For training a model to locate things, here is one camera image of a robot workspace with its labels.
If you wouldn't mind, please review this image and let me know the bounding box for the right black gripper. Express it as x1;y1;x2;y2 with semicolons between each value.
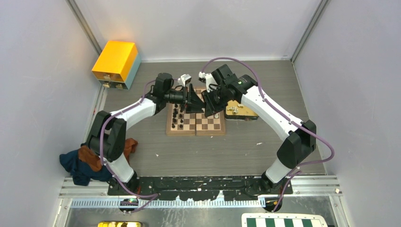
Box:
201;87;229;118

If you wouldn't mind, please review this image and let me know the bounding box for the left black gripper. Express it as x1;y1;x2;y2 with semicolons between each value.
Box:
165;84;205;114

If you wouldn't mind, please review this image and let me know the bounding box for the wooden chess board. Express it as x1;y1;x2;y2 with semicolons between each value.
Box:
166;104;226;136

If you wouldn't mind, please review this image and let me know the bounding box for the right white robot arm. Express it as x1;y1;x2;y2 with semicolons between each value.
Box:
199;64;316;194

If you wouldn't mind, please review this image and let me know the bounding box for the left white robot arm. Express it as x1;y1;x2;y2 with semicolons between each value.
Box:
86;73;205;195

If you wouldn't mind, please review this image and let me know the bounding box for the green white checkered board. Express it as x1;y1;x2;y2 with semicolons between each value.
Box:
241;213;329;227

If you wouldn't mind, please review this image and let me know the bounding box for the gold tin tray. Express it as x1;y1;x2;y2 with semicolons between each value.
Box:
224;100;259;121

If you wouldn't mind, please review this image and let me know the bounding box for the yellow teal drawer box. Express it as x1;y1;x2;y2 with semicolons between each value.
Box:
92;41;142;90

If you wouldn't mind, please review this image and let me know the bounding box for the orange cloth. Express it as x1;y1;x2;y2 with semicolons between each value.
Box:
78;138;138;172

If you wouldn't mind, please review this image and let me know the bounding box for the dark blue cloth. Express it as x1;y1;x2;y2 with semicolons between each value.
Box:
59;150;112;186

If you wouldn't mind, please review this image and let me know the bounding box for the gold tin front edge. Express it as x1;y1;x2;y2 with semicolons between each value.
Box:
97;221;143;227

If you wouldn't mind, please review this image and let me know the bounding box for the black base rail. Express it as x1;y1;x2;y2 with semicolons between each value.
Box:
107;175;293;201

